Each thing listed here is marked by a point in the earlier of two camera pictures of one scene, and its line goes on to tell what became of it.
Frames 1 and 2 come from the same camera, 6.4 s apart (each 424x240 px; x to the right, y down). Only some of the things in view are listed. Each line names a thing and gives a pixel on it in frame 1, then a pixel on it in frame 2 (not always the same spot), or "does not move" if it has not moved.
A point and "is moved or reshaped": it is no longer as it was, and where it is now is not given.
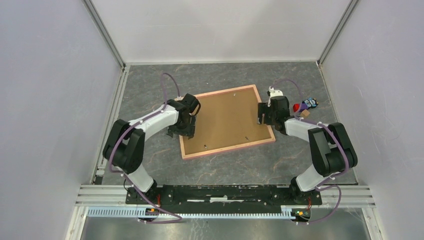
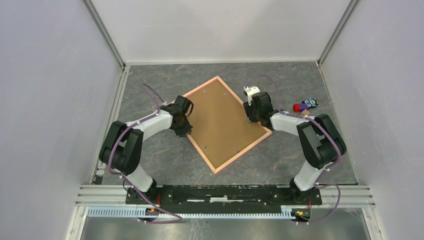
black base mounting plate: x=191 y=197 does not move
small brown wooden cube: x=304 y=113 does not move
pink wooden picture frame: x=233 y=148 -> x=190 y=93
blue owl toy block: x=311 y=103 does not move
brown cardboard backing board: x=226 y=119 is moved or reshaped
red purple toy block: x=298 y=107 does not move
